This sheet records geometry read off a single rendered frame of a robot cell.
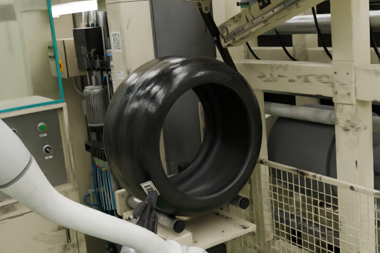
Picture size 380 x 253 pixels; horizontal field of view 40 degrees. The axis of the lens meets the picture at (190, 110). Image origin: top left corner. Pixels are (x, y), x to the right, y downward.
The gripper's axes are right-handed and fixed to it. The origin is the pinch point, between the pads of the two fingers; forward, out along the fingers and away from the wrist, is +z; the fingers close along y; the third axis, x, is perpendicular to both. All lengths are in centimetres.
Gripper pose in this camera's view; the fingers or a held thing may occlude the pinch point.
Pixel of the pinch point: (151, 200)
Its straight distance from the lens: 165.4
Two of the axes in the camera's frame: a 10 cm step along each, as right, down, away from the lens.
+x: 8.6, -3.5, -3.7
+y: 4.9, 7.6, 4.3
